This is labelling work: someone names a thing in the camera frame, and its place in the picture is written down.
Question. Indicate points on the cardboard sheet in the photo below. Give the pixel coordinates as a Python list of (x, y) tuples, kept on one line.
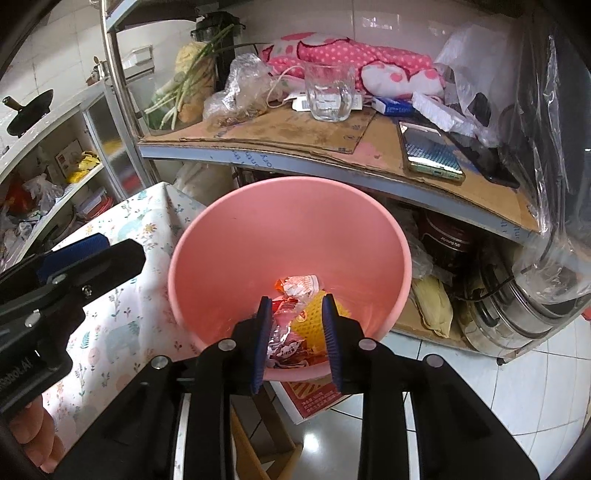
[(300, 134)]

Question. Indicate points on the dark red rice cooker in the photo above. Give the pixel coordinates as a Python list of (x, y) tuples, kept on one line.
[(448, 244)]

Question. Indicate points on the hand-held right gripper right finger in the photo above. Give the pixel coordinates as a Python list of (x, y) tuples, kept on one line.
[(333, 350)]

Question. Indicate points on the floral tablecloth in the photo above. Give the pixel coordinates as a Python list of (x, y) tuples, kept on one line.
[(124, 300)]

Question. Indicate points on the person's left hand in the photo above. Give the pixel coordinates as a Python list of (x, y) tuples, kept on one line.
[(37, 434)]

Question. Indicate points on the yellow foam fruit net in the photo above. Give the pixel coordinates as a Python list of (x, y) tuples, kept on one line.
[(311, 323)]

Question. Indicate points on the glass mug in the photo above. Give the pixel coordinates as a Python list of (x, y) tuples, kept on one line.
[(328, 92)]

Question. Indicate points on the white red cardboard box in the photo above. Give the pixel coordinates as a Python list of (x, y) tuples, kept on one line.
[(68, 157)]

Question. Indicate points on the red snack wrapper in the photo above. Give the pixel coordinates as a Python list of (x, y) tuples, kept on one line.
[(286, 344)]

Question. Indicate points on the black blender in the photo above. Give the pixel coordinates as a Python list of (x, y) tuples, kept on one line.
[(217, 27)]

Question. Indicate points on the yellow bag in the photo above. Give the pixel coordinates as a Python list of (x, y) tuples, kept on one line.
[(431, 300)]

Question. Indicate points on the blue white small box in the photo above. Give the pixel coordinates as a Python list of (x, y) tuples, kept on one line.
[(392, 106)]

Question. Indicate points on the pink plastic bucket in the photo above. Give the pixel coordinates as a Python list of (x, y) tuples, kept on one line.
[(240, 240)]

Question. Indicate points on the white padded packet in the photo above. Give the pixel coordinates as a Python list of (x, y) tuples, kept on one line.
[(438, 110)]

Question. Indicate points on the steel steamer pot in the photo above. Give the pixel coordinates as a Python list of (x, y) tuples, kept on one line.
[(508, 318)]

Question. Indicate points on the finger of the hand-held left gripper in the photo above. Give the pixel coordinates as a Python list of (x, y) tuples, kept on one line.
[(78, 251), (106, 267)]

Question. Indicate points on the black smartphone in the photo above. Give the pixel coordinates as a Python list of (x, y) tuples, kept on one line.
[(485, 161)]

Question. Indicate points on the white sack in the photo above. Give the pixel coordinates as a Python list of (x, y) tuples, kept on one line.
[(198, 182)]

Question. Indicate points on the red plastic bag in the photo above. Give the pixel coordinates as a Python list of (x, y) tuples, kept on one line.
[(18, 196)]

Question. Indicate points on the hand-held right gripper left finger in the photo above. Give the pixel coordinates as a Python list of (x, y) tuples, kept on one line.
[(261, 350)]

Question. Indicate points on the metal shelf rack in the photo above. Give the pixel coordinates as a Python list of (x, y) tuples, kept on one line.
[(115, 69)]

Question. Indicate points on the white plastic bag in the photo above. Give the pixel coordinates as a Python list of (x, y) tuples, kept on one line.
[(480, 60)]

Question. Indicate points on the yellow packets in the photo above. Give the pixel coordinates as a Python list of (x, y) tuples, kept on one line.
[(85, 166)]

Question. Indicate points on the smartphone with green case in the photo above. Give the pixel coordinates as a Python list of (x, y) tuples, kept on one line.
[(431, 152)]

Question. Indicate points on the crumpled clear plastic bag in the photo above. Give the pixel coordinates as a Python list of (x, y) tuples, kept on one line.
[(240, 87)]

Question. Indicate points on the pink polka-dot cloth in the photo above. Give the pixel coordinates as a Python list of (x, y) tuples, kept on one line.
[(360, 55)]

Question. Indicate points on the clear plastic sheet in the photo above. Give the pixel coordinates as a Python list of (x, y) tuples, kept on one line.
[(554, 138)]

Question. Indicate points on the stack of lidded food containers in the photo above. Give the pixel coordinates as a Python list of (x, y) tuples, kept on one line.
[(94, 203)]

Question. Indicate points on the green onions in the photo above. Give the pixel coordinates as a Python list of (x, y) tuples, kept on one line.
[(184, 87)]

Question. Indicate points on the napa cabbage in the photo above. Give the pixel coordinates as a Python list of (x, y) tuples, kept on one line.
[(187, 57)]

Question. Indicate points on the orange white snack wrapper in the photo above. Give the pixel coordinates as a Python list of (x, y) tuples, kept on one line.
[(300, 284)]

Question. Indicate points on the grey plastic bag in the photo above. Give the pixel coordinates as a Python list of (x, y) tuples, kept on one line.
[(44, 191)]

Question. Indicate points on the white cabinet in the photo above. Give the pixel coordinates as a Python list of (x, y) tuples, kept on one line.
[(60, 134)]

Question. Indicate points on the frosted glass cabinet door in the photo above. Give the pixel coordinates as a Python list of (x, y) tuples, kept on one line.
[(115, 143)]

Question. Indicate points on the black wok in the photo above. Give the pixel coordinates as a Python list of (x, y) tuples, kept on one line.
[(32, 113)]

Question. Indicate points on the wooden stool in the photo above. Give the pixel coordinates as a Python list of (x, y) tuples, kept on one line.
[(272, 434)]

